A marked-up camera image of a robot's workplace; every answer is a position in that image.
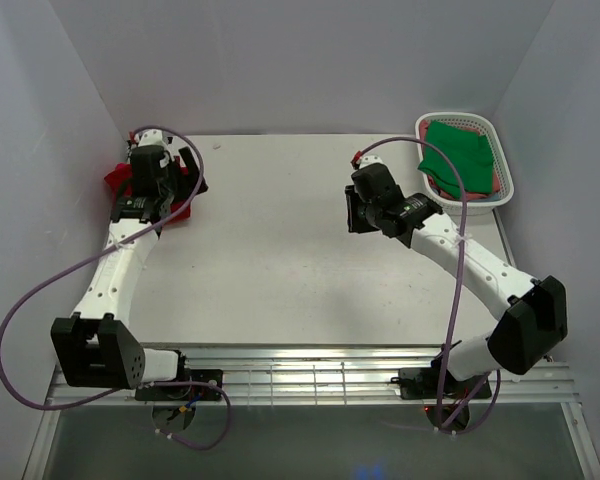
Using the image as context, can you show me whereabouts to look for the dark red t shirt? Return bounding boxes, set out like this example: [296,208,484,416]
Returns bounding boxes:
[104,163,189,213]

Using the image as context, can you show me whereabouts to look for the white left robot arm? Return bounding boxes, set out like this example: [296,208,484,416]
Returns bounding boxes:
[51,144,207,400]

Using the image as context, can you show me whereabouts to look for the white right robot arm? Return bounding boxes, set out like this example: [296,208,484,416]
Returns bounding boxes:
[345,157,568,397]

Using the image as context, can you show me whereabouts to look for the folded pink t shirt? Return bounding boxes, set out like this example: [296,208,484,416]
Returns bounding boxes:
[152,158,195,224]

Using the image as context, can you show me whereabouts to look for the green t shirt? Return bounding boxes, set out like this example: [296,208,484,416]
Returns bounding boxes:
[416,121,495,199]

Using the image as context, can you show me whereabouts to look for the white plastic laundry basket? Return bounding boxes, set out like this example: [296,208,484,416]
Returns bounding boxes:
[415,112,514,215]

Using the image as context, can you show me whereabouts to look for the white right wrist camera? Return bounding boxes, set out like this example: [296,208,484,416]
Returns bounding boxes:
[351,152,383,170]

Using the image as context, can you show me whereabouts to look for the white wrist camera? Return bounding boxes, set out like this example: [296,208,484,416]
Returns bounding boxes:
[351,152,383,170]
[132,128,169,149]

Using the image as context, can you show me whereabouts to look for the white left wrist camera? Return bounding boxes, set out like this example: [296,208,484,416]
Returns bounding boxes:
[132,128,169,149]

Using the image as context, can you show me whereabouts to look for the aluminium frame rails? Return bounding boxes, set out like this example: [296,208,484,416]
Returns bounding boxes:
[47,346,580,407]

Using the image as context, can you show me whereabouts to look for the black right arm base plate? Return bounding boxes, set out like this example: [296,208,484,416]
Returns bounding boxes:
[390,367,482,400]

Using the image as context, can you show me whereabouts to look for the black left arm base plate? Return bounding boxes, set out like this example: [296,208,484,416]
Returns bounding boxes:
[134,368,224,403]

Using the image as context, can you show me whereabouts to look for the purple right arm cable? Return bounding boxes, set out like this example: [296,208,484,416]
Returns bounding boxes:
[352,137,504,436]

